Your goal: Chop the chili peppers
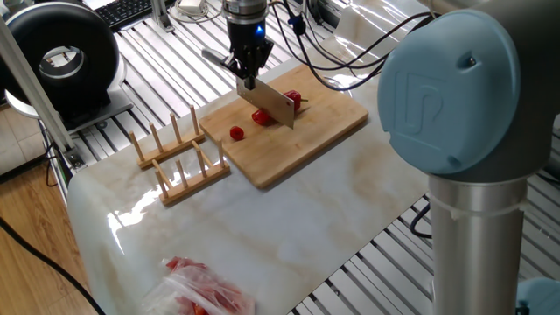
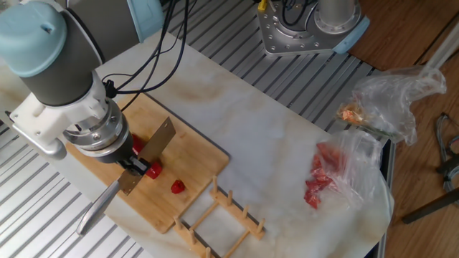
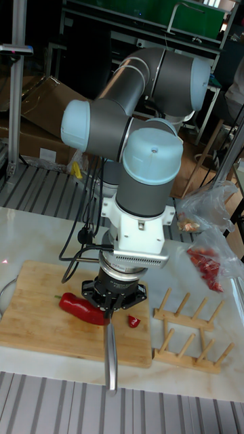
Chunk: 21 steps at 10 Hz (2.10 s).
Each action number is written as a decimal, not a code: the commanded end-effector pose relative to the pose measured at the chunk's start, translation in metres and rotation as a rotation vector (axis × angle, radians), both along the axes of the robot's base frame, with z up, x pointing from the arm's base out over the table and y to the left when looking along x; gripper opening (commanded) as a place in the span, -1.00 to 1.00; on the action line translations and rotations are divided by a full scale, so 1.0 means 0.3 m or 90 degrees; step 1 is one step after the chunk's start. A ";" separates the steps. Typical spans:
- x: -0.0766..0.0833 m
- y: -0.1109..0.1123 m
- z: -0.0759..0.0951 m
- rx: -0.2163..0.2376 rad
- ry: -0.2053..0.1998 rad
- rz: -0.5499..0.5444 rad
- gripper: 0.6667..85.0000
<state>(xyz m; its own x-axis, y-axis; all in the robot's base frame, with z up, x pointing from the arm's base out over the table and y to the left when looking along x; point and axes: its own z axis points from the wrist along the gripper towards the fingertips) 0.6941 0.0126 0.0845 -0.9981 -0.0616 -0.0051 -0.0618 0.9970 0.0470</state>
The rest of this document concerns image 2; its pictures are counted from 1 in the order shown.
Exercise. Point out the clear bag with chili pieces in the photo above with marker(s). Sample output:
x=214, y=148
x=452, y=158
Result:
x=351, y=168

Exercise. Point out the wooden peg rack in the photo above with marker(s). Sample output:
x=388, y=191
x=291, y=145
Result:
x=236, y=215

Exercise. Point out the yellow plug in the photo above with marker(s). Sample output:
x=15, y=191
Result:
x=262, y=5

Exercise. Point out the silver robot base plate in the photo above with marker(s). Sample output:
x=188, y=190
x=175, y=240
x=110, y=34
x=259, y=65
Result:
x=287, y=39

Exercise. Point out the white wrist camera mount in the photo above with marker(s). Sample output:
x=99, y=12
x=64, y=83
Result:
x=54, y=118

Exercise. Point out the clear bag with orange scraps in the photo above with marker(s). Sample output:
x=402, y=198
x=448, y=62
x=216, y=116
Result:
x=391, y=100

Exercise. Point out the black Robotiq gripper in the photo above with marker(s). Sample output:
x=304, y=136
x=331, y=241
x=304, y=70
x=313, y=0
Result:
x=114, y=157

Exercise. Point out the dark metal bar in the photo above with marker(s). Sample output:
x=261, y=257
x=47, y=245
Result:
x=430, y=207

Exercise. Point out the aluminium profile beam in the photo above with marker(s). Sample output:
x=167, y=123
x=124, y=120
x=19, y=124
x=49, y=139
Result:
x=443, y=50

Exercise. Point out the small red chili tip piece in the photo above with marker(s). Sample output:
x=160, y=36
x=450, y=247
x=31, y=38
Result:
x=178, y=187

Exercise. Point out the silver UR5 robot arm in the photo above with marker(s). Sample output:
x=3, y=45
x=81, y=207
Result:
x=61, y=71

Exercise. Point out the red chili slice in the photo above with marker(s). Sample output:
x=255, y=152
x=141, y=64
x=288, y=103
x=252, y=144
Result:
x=155, y=171

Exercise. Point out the steel kitchen knife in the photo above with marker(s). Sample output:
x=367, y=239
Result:
x=159, y=139

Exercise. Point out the marble pattern table mat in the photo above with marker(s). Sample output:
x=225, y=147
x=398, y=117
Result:
x=269, y=136

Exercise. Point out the bamboo cutting board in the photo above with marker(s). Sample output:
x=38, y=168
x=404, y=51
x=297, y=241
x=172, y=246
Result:
x=193, y=157

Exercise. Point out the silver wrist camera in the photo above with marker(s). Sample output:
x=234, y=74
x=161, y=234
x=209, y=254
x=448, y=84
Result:
x=54, y=152

